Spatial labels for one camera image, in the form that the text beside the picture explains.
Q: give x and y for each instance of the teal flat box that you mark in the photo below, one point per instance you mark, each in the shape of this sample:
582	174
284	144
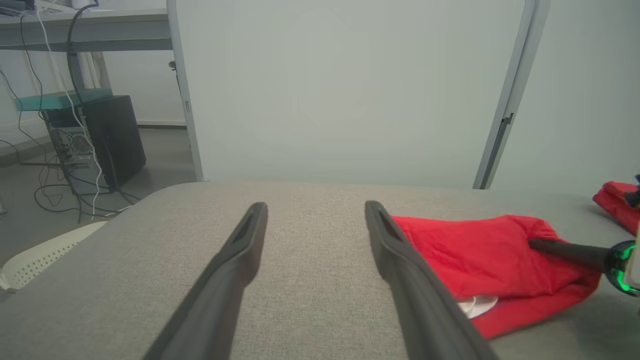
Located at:
45	101

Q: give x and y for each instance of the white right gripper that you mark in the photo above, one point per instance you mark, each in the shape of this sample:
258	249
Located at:
622	265

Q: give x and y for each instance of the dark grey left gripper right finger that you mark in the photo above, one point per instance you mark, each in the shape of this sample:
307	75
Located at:
415	300

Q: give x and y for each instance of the cream perforated laundry basket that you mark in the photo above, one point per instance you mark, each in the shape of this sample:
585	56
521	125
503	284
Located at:
40	255

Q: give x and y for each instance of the black computer tower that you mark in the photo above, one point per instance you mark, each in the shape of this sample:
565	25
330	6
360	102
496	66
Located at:
117	140

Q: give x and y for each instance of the white office desk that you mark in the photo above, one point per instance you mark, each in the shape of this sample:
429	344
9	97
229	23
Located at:
125	30

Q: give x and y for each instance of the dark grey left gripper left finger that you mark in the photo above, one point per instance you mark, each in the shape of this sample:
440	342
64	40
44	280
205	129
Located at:
220	290

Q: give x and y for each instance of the red and white Bulls jersey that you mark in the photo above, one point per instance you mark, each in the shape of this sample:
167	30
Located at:
475	255

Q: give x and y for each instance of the red basketball shorts white trim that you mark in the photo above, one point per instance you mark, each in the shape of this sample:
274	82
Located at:
612	200

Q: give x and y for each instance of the grey partition post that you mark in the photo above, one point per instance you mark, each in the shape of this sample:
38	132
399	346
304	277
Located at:
507	75
187	100
530	75

